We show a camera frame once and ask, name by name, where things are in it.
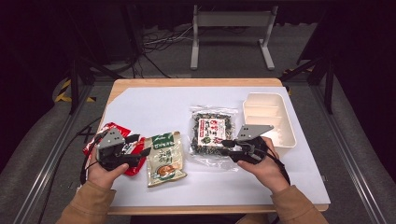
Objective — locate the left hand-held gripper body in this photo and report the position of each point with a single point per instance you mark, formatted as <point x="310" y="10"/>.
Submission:
<point x="109" y="141"/>

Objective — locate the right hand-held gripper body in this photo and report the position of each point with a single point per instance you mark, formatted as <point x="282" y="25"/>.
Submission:
<point x="252" y="132"/>

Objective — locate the red seasoning packet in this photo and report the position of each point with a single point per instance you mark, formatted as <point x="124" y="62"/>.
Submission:
<point x="137" y="166"/>

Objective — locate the green beige snack packet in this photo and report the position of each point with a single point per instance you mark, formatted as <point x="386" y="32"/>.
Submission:
<point x="165" y="161"/>

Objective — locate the clear dried seaweed packet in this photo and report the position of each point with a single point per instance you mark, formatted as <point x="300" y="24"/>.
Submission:
<point x="208" y="130"/>

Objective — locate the white plastic divided bin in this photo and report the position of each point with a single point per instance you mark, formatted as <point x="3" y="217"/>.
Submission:
<point x="267" y="109"/>

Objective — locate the person's left hand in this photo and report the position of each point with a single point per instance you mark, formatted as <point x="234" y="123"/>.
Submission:
<point x="101" y="175"/>

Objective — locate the person's right hand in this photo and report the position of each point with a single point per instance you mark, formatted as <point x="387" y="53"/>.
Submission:
<point x="267" y="174"/>

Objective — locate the white paper sheet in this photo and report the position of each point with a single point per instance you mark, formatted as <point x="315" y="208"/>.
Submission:
<point x="174" y="105"/>

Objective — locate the yellow black hazard tape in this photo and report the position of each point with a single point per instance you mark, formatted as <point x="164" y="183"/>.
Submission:
<point x="63" y="90"/>

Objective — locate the black metal stand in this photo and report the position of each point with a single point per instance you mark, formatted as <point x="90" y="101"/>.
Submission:
<point x="328" y="84"/>
<point x="74" y="81"/>

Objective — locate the grey metal stand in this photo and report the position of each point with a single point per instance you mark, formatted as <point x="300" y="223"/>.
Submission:
<point x="232" y="18"/>

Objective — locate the aluminium floor rail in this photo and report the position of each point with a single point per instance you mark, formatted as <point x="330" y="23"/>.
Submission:
<point x="49" y="155"/>
<point x="348" y="155"/>

